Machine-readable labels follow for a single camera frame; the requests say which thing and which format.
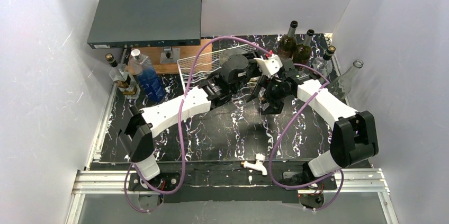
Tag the tall clear bottle black label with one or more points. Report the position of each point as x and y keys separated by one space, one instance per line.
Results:
x=342 y=85

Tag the aluminium rail frame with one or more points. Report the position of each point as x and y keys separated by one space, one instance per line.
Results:
x=353 y=180

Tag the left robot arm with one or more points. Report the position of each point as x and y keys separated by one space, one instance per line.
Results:
x=141 y=126

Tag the white wire wine rack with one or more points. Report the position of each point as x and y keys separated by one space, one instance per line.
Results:
x=207 y=63

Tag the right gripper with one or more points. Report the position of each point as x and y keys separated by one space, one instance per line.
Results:
x=270 y=93

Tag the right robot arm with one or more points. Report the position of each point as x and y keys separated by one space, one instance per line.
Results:
x=354 y=137

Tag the dark green wine bottle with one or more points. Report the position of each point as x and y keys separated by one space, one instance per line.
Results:
x=288 y=42

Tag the white faucet tap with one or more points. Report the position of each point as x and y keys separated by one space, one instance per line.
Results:
x=258 y=165

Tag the grey metal stand bracket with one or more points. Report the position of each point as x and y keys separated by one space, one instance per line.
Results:
x=170 y=55

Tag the grey rack-mount device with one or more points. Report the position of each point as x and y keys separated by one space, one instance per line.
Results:
x=146 y=23

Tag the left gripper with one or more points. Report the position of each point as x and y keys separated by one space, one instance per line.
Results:
x=251 y=72

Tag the square clear bottle gold label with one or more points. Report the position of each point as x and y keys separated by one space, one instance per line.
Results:
x=323 y=64

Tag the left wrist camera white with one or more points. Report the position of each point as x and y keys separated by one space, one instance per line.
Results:
x=270 y=66

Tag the blue square glass bottle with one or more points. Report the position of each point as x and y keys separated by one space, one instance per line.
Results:
x=146 y=75

